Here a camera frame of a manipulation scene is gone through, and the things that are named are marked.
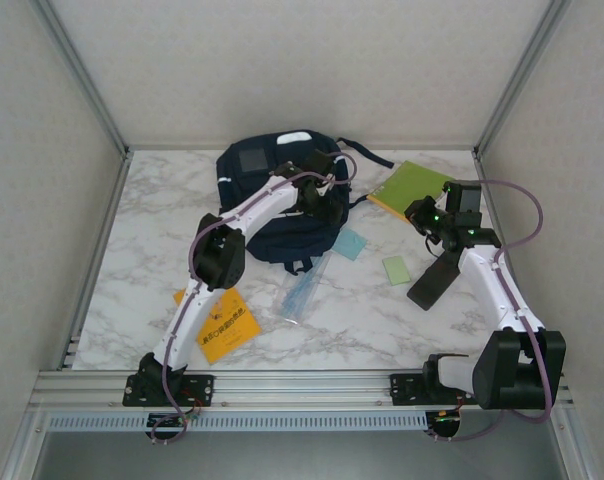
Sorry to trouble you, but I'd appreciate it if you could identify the green notebook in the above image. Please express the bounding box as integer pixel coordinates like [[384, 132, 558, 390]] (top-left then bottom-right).
[[365, 159, 458, 224]]

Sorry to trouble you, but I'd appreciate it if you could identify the light blue note pad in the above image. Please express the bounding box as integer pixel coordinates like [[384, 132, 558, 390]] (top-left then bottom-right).
[[330, 228, 370, 261]]

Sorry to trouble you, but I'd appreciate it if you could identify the light green note pad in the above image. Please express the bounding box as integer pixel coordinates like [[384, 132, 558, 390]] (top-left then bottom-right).
[[381, 255, 413, 286]]

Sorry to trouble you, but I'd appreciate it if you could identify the black pencil case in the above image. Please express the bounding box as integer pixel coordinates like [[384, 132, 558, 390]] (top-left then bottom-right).
[[406, 247, 464, 312]]

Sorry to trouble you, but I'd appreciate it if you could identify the navy blue backpack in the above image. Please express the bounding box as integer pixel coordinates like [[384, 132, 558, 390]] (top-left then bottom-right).
[[215, 128, 396, 276]]

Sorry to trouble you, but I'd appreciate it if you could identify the clear bag of pens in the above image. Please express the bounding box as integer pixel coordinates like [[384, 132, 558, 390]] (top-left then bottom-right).
[[271, 252, 343, 329]]

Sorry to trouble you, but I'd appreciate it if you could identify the yellow book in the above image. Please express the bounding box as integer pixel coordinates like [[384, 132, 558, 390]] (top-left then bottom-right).
[[173, 285, 262, 365]]

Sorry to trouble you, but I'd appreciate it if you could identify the small black controller board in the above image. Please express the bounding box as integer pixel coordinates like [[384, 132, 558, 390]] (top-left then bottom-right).
[[426, 409, 464, 437], [146, 412, 191, 430]]

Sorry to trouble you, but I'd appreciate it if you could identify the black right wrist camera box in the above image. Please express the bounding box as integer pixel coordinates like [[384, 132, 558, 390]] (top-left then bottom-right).
[[442, 179, 483, 215]]

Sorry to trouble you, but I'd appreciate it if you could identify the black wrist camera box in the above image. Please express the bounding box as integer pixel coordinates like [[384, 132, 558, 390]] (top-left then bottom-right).
[[442, 179, 483, 215], [301, 148, 337, 177]]

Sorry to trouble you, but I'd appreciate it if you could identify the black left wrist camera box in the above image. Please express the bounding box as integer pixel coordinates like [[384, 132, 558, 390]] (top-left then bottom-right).
[[301, 148, 337, 177]]

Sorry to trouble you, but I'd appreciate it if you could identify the aluminium table side rail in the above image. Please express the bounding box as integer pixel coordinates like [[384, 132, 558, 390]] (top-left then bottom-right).
[[56, 149, 134, 371], [474, 149, 508, 241]]

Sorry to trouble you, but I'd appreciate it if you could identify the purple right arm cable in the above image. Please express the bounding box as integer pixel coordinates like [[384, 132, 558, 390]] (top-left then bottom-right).
[[429, 178, 556, 444]]

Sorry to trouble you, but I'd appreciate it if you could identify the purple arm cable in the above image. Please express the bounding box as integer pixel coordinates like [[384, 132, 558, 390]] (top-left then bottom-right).
[[429, 178, 556, 444], [149, 152, 358, 446]]

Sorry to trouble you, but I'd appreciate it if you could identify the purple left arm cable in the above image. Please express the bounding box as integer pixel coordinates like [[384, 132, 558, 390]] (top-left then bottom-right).
[[149, 152, 358, 446]]

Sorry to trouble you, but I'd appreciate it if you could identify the aluminium frame post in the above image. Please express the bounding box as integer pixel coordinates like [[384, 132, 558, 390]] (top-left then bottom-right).
[[550, 407, 604, 480], [0, 407, 51, 480], [31, 0, 133, 157], [473, 0, 573, 157]]

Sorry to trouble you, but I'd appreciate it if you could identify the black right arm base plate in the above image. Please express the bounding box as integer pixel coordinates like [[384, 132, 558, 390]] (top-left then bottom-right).
[[389, 372, 478, 407]]

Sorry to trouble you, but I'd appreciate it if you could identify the aluminium mounting rail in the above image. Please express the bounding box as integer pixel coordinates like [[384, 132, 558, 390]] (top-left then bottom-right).
[[31, 368, 576, 412]]

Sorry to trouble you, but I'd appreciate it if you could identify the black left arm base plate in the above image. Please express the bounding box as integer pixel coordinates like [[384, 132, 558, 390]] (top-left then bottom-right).
[[123, 373, 217, 407]]

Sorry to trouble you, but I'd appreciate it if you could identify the grey slotted cable duct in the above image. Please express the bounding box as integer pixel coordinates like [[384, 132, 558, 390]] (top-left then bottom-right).
[[45, 412, 429, 432]]

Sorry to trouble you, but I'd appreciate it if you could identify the aluminium lower frame post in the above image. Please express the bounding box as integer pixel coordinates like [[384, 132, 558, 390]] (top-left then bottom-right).
[[550, 407, 604, 480], [0, 407, 51, 480]]

